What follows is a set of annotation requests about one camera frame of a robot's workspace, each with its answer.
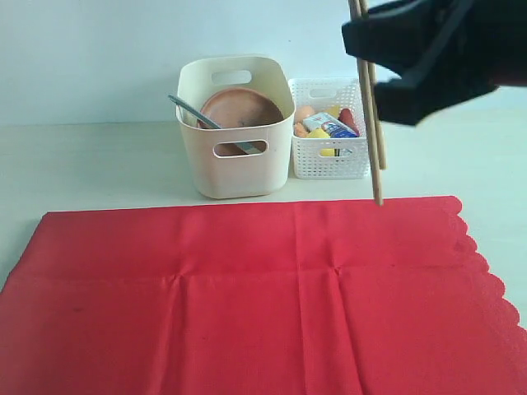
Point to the wooden chopstick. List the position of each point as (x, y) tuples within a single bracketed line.
[(369, 121), (379, 134)]

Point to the orange carrot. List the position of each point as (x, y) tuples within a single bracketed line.
[(346, 117)]

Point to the white perforated plastic basket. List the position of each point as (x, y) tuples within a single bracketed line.
[(332, 158)]

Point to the cream plastic bin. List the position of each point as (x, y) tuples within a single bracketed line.
[(218, 175)]

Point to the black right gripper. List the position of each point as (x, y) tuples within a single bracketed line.
[(446, 53)]

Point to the red paper table mat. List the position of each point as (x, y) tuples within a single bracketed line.
[(341, 297)]

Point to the brown wooden plate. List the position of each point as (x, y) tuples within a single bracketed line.
[(239, 107)]

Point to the silver table knife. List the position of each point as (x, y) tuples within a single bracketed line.
[(233, 148)]

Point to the yellow lemon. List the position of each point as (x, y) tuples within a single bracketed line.
[(318, 133)]

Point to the yellow cheese wedge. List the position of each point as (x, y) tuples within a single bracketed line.
[(333, 111)]

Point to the small blue milk carton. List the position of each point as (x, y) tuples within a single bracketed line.
[(333, 127)]

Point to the brown egg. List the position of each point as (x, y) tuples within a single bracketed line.
[(303, 113)]

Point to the orange fried chicken piece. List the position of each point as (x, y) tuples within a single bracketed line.
[(300, 131)]

